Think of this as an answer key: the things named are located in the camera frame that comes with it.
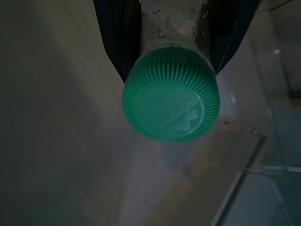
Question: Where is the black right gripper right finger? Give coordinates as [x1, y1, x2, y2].
[207, 0, 260, 76]

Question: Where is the clear fridge door shelf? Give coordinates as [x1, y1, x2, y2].
[211, 47, 301, 226]

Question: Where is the clear bottle with green cap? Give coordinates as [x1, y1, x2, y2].
[121, 0, 221, 145]

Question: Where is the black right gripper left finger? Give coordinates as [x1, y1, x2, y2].
[93, 0, 142, 85]

